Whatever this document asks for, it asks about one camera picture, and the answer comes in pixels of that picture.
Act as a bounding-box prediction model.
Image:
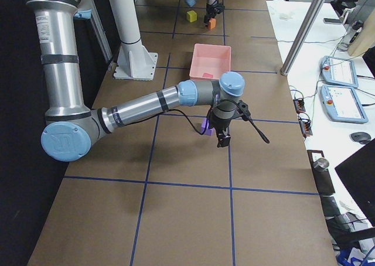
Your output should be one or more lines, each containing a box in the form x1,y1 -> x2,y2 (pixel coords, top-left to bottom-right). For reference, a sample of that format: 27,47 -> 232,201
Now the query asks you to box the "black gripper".
204,3 -> 218,24
210,107 -> 237,148

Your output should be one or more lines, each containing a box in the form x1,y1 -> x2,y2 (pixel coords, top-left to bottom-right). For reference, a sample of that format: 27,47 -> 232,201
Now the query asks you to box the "orange foam cube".
206,18 -> 216,30

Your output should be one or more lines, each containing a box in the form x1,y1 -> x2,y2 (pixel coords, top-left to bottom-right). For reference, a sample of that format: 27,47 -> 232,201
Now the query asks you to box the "purple foam cube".
200,118 -> 214,136

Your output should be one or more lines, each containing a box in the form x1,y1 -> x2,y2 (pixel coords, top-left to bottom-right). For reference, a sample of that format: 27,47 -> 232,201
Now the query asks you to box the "red foam cube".
202,73 -> 214,79

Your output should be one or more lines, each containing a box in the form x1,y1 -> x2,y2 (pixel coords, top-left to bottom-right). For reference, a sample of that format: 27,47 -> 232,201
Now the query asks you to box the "pink plastic bin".
189,43 -> 231,80

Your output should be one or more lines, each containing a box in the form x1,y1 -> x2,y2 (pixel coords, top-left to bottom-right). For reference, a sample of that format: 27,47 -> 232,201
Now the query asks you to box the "yellow foam cube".
186,10 -> 197,23

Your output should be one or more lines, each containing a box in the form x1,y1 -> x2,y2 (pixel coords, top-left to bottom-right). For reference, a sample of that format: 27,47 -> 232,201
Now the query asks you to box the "lower orange connector box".
298,118 -> 313,138

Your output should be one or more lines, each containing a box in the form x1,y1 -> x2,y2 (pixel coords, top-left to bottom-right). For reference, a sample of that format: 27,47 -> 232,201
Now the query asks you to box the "orange connector box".
293,98 -> 305,113
298,118 -> 313,138

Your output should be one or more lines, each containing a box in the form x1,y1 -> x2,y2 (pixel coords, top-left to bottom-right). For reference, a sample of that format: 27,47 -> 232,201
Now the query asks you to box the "upper orange connector box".
293,98 -> 305,113

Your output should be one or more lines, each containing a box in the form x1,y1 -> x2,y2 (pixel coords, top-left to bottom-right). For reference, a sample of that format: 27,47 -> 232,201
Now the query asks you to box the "silver metal cylinder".
313,158 -> 329,172

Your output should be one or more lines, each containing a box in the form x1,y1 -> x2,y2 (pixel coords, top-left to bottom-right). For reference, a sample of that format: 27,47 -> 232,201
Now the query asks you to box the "lower teach pendant tablet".
320,85 -> 368,124

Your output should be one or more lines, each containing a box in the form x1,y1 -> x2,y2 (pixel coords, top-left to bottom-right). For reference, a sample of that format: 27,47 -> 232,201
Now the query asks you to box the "teach pendant tablet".
320,85 -> 368,124
321,56 -> 359,88

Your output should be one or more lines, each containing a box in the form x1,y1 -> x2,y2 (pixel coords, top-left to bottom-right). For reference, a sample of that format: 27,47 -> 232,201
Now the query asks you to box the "upper teach pendant tablet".
321,56 -> 359,88

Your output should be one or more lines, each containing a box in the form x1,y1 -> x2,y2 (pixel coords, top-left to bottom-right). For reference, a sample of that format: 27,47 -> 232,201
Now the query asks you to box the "black computer mouse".
350,132 -> 371,145

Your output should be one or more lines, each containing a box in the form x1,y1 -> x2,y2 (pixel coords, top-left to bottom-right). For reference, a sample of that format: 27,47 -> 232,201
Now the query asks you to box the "black monitor corner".
335,140 -> 375,225

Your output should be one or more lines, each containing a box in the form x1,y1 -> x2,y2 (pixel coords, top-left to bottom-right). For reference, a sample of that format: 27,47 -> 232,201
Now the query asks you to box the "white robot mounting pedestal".
109,0 -> 158,81

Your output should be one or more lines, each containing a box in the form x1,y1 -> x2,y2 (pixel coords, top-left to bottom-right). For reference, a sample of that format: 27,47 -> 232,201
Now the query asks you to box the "aluminium frame post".
280,0 -> 325,76

